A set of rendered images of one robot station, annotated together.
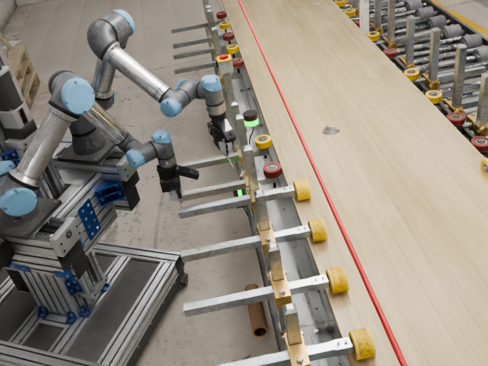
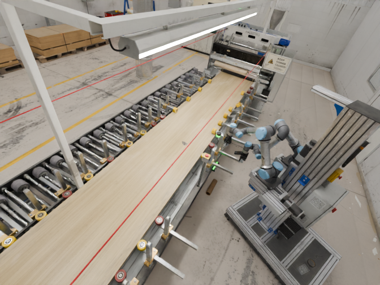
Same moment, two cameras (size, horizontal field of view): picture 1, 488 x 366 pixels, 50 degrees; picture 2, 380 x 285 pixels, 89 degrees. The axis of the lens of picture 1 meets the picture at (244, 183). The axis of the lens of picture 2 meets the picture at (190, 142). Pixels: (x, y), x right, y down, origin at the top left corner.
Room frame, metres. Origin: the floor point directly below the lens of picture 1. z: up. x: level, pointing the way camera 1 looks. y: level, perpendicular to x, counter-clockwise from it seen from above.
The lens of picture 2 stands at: (3.86, 0.36, 2.65)
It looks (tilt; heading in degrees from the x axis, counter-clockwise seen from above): 42 degrees down; 203
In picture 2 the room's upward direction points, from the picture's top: 11 degrees clockwise
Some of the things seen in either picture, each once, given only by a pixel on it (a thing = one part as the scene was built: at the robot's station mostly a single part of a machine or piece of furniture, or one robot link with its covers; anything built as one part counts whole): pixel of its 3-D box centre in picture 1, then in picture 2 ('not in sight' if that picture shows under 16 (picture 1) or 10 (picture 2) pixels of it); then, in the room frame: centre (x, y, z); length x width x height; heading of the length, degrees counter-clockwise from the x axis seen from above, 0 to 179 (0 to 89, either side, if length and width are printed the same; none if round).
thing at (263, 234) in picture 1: (266, 236); not in sight; (1.42, -0.05, 0.95); 0.14 x 0.06 x 0.05; 2
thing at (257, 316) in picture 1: (255, 309); (211, 186); (1.89, 0.06, 0.04); 0.30 x 0.08 x 0.08; 2
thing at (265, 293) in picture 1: (261, 293); (240, 120); (1.15, 0.01, 0.95); 0.50 x 0.04 x 0.04; 92
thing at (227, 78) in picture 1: (233, 110); (201, 173); (2.46, -0.01, 0.93); 0.05 x 0.05 x 0.45; 2
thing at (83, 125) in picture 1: (79, 113); (275, 168); (2.16, 0.66, 1.21); 0.13 x 0.12 x 0.14; 148
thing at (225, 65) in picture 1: (225, 64); (206, 158); (2.46, -0.01, 1.18); 0.07 x 0.07 x 0.08; 2
